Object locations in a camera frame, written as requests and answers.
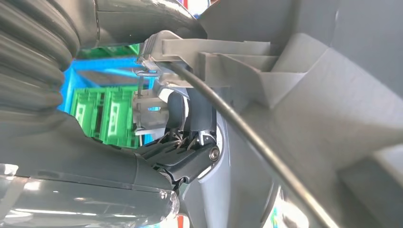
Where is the blue metal shelf rack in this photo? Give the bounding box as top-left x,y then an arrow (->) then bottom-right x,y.
58,57 -> 158,149

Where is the green plastic crate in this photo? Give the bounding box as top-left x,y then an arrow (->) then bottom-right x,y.
102,86 -> 141,149
77,44 -> 141,59
69,88 -> 106,139

